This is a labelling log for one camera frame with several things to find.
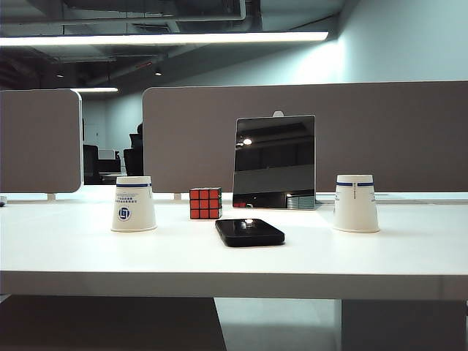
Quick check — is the white paper cup round logo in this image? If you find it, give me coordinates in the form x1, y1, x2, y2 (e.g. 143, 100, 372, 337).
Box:
110, 175, 158, 233

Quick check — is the rubiks cube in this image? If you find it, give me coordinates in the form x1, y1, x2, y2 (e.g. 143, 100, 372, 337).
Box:
189, 186, 223, 221

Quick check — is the narrow grey desk divider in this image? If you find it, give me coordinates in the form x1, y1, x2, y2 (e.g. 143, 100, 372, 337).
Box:
0, 88, 83, 194

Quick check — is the white paper cup blue stripe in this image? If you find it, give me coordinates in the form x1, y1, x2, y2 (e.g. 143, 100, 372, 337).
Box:
332, 174, 380, 234

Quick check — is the rectangular table mirror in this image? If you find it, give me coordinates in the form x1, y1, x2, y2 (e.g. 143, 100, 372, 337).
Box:
232, 114, 317, 211

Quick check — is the long ceiling light strip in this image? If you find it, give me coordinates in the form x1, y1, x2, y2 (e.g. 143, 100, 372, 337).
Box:
0, 31, 330, 47

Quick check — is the brown under-desk panel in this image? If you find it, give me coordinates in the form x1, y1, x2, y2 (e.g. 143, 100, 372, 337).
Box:
0, 294, 227, 351

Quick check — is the dark background office furniture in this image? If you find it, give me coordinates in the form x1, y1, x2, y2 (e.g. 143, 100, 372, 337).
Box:
83, 144, 122, 184

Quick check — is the black office chair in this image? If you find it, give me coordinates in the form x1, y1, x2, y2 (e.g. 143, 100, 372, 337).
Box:
122, 123, 144, 177

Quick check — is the wide grey desk divider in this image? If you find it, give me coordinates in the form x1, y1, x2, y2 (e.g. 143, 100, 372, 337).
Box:
141, 80, 468, 194

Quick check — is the grey desk leg panel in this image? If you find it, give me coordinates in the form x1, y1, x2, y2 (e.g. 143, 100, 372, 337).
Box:
341, 298, 468, 351

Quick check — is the ceiling ventilation duct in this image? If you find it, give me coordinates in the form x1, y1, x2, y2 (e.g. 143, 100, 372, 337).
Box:
61, 0, 263, 32

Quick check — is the short ceiling light strip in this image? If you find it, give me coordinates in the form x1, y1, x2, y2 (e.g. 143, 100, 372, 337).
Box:
69, 86, 119, 93

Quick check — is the black smartphone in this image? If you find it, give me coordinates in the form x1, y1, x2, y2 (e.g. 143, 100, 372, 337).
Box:
214, 218, 286, 248

